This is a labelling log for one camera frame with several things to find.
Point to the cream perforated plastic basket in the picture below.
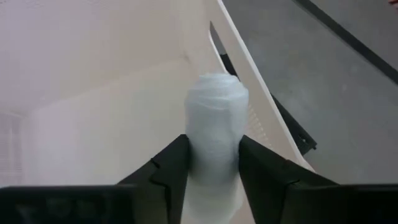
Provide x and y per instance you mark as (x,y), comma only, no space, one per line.
(93,93)

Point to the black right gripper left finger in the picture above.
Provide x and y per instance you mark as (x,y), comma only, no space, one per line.
(168,174)

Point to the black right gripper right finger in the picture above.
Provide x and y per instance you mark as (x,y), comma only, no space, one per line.
(267,180)

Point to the white plastic bottle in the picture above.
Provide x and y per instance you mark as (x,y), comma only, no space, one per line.
(216,124)

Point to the black flat bracket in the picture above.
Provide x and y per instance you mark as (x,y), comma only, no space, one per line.
(289,124)

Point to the long black strip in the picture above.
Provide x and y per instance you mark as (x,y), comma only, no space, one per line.
(357,43)

